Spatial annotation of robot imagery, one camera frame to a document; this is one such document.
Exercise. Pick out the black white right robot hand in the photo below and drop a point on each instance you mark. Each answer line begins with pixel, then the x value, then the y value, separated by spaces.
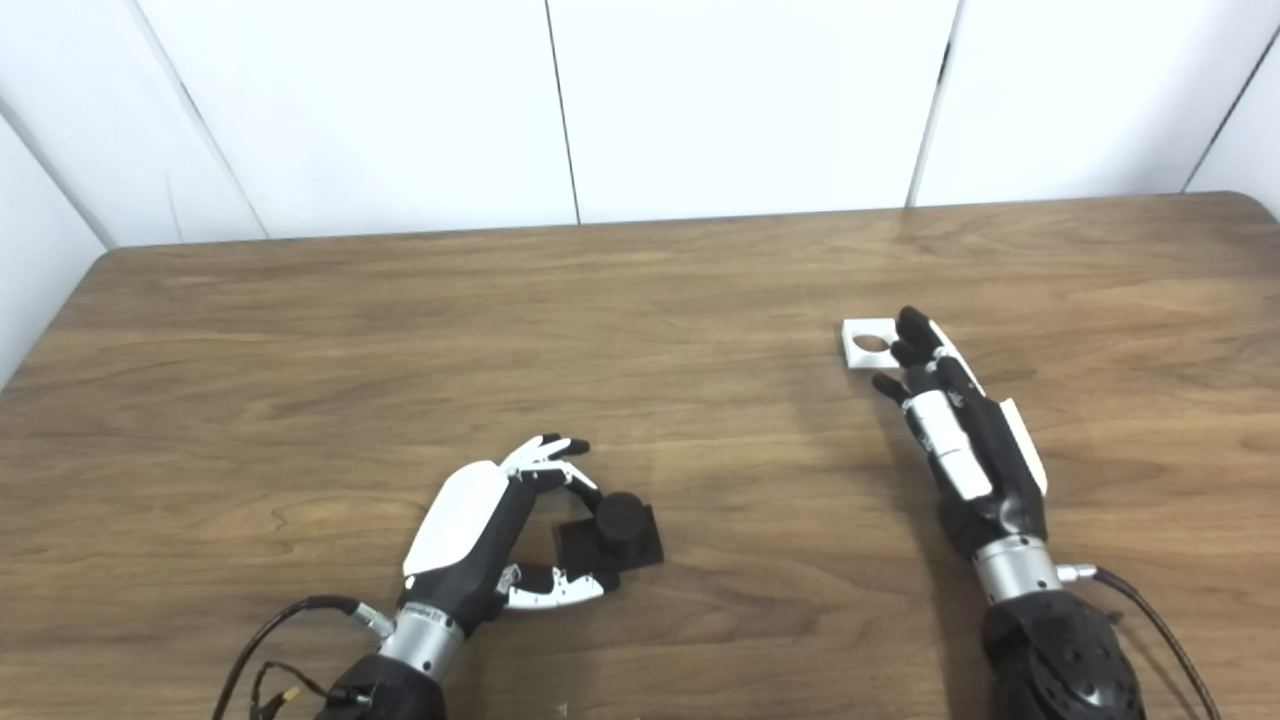
pixel 1000 480

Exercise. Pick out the black peg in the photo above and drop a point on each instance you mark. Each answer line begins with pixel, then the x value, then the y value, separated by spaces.
pixel 625 530

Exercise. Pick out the white square piece with hole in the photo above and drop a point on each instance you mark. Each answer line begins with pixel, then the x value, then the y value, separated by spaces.
pixel 856 358

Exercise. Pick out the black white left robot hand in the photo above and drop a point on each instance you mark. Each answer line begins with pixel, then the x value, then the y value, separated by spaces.
pixel 460 520

